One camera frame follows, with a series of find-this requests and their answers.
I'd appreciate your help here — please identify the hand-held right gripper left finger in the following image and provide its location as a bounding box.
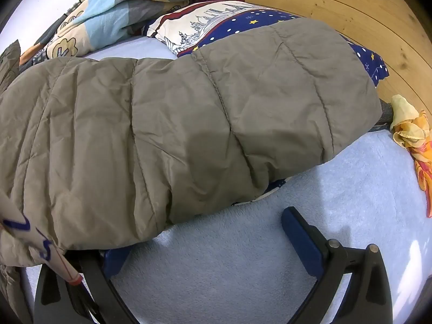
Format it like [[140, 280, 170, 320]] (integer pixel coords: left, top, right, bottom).
[[34, 248, 139, 324]]

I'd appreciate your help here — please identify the star and city print pillow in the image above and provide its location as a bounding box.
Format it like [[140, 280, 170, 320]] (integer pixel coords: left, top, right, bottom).
[[143, 0, 390, 206]]

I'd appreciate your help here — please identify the white blue-patterned cord sleeve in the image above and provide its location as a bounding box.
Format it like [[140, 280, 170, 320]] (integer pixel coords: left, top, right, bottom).
[[0, 196, 83, 284]]

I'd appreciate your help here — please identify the orange yellow scarf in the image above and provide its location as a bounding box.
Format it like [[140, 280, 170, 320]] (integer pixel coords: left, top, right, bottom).
[[390, 94, 432, 218]]

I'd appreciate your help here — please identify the wooden headboard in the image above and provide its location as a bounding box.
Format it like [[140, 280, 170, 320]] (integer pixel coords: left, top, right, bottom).
[[202, 0, 432, 132]]

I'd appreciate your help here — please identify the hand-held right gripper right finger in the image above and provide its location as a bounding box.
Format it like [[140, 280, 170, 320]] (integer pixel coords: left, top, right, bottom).
[[282, 206, 394, 324]]

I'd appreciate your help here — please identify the light blue bed sheet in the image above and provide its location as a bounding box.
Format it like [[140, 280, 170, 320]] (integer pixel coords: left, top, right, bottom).
[[20, 35, 432, 324]]

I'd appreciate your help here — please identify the patchwork cartoon fleece blanket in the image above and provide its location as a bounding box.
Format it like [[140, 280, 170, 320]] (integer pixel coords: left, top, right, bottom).
[[20, 0, 227, 66]]

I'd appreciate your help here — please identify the olive quilted puffer jacket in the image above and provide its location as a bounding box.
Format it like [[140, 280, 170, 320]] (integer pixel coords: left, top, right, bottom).
[[0, 17, 383, 308]]

